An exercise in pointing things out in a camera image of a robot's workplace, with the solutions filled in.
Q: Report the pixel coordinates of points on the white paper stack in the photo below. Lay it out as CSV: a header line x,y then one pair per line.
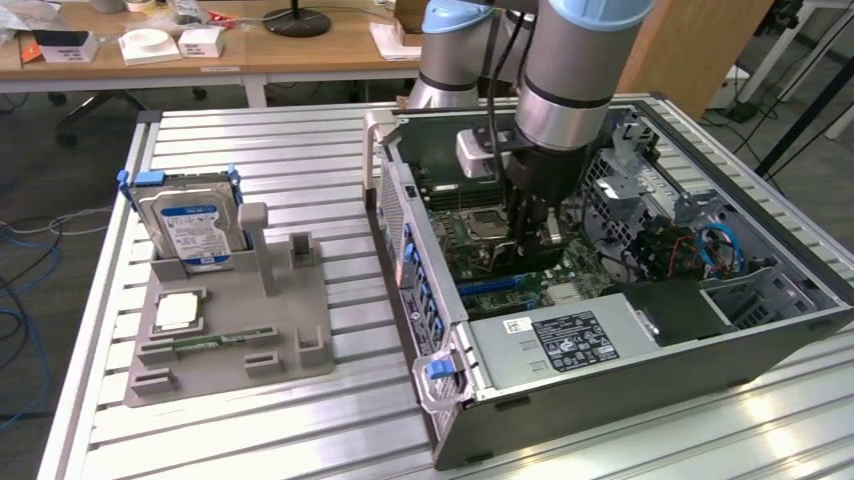
x,y
394,45

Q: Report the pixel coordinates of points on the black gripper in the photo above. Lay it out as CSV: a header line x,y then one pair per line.
x,y
543,172

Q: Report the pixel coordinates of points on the green motherboard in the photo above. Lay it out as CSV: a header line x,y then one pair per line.
x,y
580,260

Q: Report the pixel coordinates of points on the grey plastic parts rack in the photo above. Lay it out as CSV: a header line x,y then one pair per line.
x,y
267,340

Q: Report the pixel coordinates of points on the small white cardboard box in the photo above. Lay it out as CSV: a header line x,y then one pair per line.
x,y
200,44

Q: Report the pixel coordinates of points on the white box black top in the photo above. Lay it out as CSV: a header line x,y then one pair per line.
x,y
67,47

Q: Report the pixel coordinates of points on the grey power supply unit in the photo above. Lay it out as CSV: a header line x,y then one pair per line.
x,y
507,365

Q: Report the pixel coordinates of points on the green RAM stick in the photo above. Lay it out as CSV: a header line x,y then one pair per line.
x,y
200,343

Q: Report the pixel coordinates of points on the black round lamp base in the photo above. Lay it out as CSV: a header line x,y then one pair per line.
x,y
296,22

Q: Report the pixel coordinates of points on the silver chipset heatsink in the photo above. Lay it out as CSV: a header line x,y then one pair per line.
x,y
567,294

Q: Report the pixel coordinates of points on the silver CPU chip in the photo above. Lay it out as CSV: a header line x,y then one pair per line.
x,y
176,312

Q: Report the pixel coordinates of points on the wooden desk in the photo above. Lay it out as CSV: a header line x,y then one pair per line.
x,y
100,72
320,50

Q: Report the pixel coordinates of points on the clear plastic bag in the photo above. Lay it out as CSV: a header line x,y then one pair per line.
x,y
27,20

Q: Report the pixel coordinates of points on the black stand pole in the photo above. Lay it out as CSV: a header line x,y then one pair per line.
x,y
801,105

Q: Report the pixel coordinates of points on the blue case release latch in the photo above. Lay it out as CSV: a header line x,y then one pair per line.
x,y
439,370

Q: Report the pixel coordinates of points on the silver CPU socket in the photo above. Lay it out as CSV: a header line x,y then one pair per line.
x,y
483,222

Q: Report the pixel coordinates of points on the brown cardboard box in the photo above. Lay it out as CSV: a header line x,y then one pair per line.
x,y
408,17

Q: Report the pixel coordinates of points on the hard disk blue carrier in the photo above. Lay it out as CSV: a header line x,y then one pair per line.
x,y
193,225

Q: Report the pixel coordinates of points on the office chair base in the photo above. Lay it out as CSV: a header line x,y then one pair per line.
x,y
100,107

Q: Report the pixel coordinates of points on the white box with tape roll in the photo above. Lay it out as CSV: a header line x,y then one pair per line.
x,y
149,47

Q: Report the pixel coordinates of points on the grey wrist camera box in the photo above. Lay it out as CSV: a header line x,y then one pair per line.
x,y
476,155

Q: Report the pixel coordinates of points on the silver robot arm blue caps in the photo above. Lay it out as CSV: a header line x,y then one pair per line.
x,y
567,75

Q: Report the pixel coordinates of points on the blue expansion slot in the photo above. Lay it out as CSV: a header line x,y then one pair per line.
x,y
487,286

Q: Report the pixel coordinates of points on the grey open PC case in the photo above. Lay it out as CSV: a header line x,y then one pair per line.
x,y
600,380

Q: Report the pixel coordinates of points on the grey cup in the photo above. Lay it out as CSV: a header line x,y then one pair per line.
x,y
107,5

